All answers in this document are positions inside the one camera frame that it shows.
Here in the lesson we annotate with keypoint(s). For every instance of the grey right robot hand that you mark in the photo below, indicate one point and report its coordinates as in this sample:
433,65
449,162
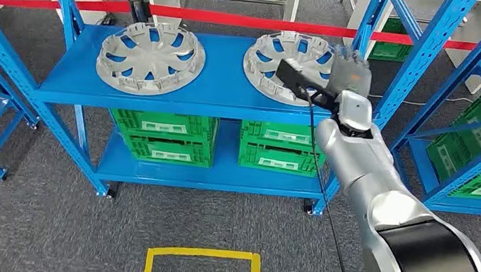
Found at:
351,72

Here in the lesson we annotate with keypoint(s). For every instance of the grey plastic hubcap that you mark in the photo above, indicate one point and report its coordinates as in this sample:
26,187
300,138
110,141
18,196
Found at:
251,75
149,59

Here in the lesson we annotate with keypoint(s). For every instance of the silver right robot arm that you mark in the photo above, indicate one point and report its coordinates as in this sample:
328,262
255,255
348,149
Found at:
376,177

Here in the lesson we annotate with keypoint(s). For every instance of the red barrier tape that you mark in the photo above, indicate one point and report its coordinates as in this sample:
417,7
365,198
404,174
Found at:
235,19

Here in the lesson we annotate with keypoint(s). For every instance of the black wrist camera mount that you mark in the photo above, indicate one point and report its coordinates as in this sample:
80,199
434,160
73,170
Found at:
292,77

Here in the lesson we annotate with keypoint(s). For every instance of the black barrier post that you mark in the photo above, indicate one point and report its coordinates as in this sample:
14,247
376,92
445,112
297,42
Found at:
137,7

